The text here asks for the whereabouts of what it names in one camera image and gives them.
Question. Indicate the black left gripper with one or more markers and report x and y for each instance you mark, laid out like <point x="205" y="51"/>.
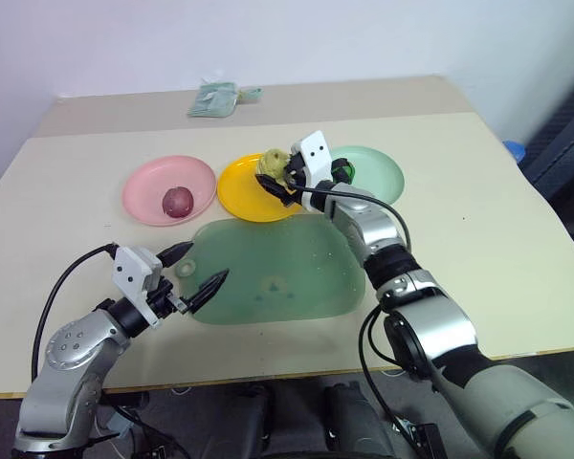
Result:
<point x="162" y="299"/>

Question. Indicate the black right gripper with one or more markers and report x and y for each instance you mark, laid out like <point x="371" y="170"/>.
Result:
<point x="297" y="174"/>

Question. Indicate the yellow-green fuzzy fruit toy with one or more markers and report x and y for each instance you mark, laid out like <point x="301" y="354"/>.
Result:
<point x="273" y="165"/>

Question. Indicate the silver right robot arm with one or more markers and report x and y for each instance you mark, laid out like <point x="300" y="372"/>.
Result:
<point x="440" y="330"/>

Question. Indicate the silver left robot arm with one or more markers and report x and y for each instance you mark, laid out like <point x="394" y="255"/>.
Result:
<point x="72" y="354"/>

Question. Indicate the yellow plate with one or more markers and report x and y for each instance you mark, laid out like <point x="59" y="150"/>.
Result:
<point x="241" y="191"/>

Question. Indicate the dark green round item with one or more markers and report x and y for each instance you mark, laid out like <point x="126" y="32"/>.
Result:
<point x="342" y="169"/>

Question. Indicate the light green plate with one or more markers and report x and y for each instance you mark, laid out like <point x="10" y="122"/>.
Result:
<point x="378" y="172"/>

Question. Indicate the pink plate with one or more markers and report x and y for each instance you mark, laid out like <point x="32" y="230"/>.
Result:
<point x="167" y="177"/>

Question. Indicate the purple-red round fruit toy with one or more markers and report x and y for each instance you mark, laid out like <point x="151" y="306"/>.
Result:
<point x="177" y="202"/>

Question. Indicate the translucent green cutting board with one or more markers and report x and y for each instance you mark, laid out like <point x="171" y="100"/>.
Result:
<point x="277" y="268"/>

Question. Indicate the green plastic packet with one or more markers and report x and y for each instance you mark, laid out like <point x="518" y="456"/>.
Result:
<point x="213" y="98"/>

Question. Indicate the dark rounded shape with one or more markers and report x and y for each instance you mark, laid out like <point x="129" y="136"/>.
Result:
<point x="359" y="421"/>
<point x="257" y="411"/>

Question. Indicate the blue round object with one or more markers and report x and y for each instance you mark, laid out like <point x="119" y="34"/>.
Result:
<point x="515" y="152"/>

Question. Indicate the black connector block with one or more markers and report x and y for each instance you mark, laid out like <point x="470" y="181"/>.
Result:
<point x="418" y="440"/>

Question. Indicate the black ribbed furniture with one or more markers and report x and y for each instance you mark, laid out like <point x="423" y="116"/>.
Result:
<point x="567" y="143"/>

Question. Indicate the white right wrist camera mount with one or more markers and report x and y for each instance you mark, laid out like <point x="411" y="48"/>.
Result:
<point x="315" y="155"/>

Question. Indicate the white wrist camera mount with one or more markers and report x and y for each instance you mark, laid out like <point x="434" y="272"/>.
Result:
<point x="133" y="268"/>
<point x="315" y="155"/>

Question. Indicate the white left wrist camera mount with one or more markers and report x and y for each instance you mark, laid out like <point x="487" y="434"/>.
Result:
<point x="133" y="268"/>

